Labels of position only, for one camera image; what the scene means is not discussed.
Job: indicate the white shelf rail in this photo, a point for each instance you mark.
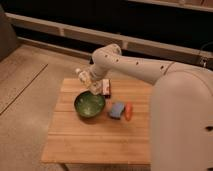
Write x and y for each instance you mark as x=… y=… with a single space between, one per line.
x=138 y=45

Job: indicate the green ceramic bowl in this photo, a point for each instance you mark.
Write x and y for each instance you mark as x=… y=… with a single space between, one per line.
x=88 y=105

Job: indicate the brown white snack box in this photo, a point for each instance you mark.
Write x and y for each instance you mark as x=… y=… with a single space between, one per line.
x=106 y=88

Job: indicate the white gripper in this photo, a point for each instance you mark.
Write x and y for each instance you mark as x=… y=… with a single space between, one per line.
x=95 y=87

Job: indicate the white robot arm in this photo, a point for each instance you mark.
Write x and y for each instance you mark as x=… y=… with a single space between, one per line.
x=181 y=108

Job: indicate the wooden table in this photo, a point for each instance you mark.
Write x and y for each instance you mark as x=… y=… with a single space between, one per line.
x=100 y=140

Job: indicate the orange carrot toy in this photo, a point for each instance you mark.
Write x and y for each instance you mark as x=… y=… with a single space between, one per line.
x=128 y=111

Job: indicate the blue sponge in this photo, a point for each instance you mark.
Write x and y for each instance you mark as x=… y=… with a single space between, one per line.
x=116 y=110

